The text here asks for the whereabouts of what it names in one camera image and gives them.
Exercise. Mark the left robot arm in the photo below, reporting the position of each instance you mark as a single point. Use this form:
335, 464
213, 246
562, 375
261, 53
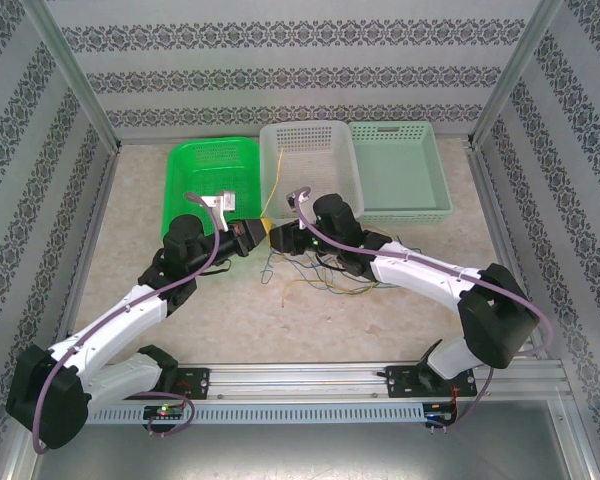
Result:
125, 315

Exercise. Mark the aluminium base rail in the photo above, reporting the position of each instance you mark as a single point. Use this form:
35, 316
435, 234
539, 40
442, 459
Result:
300, 382

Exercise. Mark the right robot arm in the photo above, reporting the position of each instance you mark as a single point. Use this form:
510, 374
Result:
420, 275

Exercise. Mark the small circuit board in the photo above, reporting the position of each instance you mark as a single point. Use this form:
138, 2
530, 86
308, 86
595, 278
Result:
165, 412
440, 416

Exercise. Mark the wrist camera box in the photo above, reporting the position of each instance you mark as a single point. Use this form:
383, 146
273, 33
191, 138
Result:
291, 199
227, 201

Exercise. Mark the green plastic basket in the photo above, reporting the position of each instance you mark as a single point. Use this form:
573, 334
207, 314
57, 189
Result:
215, 165

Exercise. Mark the grey metal panel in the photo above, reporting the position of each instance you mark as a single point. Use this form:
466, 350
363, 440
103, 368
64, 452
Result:
305, 455

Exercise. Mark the aluminium frame post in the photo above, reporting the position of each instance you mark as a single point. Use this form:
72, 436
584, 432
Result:
75, 65
522, 65

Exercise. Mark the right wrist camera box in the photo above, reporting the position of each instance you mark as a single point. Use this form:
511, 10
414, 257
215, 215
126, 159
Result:
291, 199

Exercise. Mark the aluminium side rail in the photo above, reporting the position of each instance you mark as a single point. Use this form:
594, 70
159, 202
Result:
505, 225
94, 240

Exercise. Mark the mint plastic basket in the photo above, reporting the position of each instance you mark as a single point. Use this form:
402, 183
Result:
400, 175

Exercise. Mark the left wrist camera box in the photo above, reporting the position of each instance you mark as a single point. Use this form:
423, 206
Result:
227, 201

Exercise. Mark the white plastic basket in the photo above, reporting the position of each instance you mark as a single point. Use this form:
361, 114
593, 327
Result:
310, 165

